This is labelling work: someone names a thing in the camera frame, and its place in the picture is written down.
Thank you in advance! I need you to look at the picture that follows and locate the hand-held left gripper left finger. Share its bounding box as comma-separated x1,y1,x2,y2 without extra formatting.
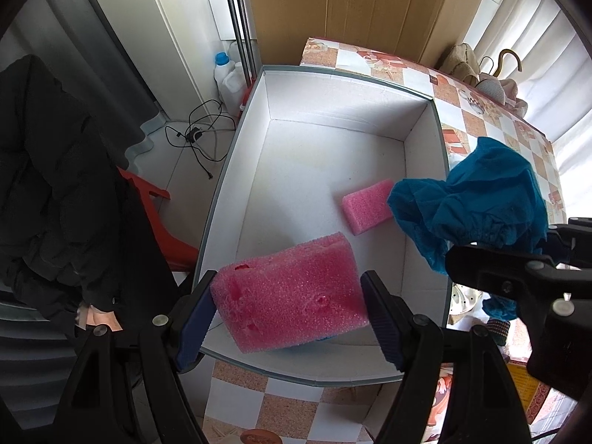
60,269,218,444

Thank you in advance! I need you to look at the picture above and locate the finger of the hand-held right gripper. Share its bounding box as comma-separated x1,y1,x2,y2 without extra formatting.
546,217,592,270
445,244,562,315

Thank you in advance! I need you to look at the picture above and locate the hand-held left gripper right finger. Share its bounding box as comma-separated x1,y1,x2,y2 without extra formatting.
360,270,532,444

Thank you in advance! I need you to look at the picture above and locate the blue cloth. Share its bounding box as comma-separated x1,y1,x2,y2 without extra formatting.
387,137,549,320

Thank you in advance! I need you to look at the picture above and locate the large pink sponge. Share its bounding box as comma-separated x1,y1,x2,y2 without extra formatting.
210,232,371,353

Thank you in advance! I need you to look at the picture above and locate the white cardboard box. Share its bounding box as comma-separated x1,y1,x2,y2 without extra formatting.
192,65,456,387

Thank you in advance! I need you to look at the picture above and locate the yellow packet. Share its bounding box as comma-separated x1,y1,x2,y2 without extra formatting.
506,363,551,426

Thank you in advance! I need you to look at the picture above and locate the red plastic stool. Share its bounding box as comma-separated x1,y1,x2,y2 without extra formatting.
117,166,199,273

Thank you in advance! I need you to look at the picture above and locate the small pink sponge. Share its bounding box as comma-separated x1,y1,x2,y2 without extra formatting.
342,179,395,236

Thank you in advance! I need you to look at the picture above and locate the checkered tablecloth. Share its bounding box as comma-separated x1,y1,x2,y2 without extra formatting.
203,36,567,444

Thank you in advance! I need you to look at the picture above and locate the pale pink cloth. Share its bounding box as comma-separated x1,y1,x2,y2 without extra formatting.
502,78,529,118

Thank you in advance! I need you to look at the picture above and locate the grey ribbed seat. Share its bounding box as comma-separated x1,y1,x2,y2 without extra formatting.
0,305,79,426

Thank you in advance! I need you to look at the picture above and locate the grey cap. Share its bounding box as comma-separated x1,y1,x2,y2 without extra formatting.
474,76,507,105

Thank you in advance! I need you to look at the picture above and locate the white curtain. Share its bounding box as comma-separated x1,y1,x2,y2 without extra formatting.
462,0,592,223

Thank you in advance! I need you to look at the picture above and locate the gold hanger hook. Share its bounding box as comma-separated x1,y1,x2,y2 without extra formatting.
497,48,523,77

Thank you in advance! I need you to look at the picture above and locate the beige plush cloth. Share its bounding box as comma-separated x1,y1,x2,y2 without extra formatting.
441,43,482,86

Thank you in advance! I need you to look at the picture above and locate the white plastic jug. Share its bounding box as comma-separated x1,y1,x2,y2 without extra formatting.
221,62,253,118

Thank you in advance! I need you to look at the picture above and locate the white bottle with blue cap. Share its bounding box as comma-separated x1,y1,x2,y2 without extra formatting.
213,52,236,102

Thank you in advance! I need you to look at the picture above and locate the grey pole with red hook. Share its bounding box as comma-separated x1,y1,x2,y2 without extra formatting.
196,0,254,107

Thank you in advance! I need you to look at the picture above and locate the grey pole with red cap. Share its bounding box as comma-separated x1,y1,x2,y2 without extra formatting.
230,0,258,91

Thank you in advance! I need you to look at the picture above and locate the grey curtain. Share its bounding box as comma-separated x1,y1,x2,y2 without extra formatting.
9,0,167,167

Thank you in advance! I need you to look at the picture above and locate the brown cardboard sheet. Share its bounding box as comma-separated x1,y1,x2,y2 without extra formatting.
243,0,491,68

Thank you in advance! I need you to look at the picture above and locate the black cable with adapter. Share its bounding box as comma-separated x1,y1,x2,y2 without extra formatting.
164,99,236,181

